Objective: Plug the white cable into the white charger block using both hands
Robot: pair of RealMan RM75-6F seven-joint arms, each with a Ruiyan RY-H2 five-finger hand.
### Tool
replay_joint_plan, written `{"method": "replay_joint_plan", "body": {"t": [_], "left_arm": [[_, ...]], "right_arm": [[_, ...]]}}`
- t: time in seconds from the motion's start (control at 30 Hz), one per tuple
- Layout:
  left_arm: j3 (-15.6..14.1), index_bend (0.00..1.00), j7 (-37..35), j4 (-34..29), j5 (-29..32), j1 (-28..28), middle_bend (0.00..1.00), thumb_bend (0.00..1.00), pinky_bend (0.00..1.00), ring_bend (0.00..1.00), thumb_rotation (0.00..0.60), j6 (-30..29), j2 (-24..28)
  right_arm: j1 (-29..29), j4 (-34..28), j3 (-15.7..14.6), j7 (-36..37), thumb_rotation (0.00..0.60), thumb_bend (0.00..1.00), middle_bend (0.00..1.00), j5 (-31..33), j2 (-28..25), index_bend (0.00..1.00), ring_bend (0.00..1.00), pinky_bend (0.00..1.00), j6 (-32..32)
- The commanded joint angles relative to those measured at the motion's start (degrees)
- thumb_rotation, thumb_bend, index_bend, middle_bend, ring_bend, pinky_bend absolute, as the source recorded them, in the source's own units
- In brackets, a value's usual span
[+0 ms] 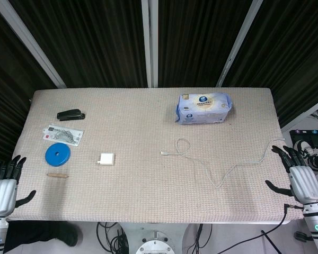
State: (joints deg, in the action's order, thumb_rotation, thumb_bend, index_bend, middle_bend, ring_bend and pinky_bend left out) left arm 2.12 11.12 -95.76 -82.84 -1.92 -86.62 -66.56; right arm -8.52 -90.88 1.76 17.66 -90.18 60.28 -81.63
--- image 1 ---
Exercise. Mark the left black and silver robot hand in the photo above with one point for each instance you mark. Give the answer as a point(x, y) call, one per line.
point(2, 194)

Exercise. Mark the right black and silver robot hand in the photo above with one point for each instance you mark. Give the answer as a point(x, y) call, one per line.
point(304, 185)

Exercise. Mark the white charger block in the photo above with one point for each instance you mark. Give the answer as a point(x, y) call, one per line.
point(106, 159)

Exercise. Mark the white and black sneaker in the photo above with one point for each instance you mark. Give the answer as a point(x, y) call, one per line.
point(307, 152)

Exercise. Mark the black chair caster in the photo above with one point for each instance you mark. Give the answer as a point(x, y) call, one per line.
point(302, 236)

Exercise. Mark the brown wooden stick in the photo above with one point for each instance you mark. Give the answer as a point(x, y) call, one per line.
point(57, 175)

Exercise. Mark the blue round disc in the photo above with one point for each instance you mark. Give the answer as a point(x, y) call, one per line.
point(53, 158)

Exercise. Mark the black slanted rod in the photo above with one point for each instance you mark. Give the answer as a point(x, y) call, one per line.
point(271, 242)

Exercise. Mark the clear packet with printed card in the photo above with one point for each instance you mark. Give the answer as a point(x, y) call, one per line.
point(63, 135)

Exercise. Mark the black stapler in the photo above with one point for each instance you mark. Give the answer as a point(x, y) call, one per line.
point(69, 115)

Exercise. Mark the dark pleated curtain panel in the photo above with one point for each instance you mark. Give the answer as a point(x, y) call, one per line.
point(95, 39)
point(294, 47)
point(193, 39)
point(5, 79)

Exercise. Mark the pale blue tissue pack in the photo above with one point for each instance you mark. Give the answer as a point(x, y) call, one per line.
point(204, 108)

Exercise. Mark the beige waffle tablecloth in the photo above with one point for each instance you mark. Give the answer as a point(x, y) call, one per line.
point(148, 190)

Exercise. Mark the white metal frame post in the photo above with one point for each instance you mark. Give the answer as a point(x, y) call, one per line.
point(150, 42)
point(238, 45)
point(304, 113)
point(31, 45)

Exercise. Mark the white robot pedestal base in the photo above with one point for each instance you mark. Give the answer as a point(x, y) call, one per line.
point(155, 244)

